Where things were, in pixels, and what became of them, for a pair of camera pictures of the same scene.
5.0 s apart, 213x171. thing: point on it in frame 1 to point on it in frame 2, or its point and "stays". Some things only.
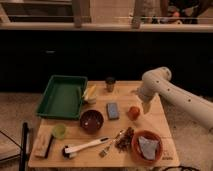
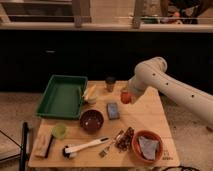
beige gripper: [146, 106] to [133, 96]
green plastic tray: [63, 97] stays
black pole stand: [24, 147] stays
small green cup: [59, 131] stays
